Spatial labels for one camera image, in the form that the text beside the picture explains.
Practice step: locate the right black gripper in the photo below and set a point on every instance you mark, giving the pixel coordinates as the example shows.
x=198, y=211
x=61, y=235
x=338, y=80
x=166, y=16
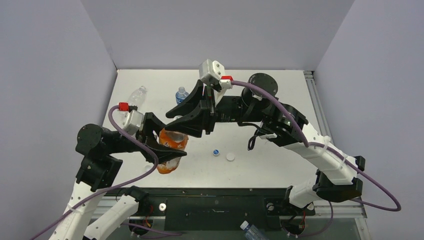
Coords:
x=210, y=110

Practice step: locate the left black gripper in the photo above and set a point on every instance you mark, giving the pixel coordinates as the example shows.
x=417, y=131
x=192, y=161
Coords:
x=162, y=152

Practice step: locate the orange drink bottle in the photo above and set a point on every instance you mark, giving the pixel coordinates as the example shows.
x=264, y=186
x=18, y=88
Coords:
x=173, y=142

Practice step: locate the clear bottle blue label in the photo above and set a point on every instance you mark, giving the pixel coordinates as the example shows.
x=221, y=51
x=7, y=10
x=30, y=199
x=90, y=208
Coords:
x=181, y=95

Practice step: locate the clear bottle blue-white cap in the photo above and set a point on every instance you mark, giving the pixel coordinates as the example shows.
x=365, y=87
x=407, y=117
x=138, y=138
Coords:
x=135, y=100

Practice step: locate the white wide bottle cap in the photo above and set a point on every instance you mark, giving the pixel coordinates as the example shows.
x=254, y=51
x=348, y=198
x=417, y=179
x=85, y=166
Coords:
x=230, y=157

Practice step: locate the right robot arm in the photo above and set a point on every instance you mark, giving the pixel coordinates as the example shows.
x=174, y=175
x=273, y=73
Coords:
x=254, y=104

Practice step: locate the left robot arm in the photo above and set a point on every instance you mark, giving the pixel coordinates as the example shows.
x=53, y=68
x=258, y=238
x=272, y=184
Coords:
x=98, y=171

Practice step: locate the water bottle under table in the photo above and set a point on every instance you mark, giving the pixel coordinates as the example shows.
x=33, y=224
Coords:
x=251, y=232

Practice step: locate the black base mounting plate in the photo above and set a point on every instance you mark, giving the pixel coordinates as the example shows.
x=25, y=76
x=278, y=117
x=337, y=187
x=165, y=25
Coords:
x=219, y=209

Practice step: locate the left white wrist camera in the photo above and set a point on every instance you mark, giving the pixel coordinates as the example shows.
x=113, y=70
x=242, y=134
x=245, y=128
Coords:
x=132, y=118

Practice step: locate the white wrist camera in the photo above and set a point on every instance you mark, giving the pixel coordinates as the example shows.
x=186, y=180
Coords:
x=212, y=74
x=132, y=118

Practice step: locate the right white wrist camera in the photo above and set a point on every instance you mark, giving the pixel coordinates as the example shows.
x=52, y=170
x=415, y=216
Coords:
x=212, y=74

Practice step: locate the aluminium frame rail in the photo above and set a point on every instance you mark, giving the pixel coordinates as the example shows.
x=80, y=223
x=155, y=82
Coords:
x=322, y=122

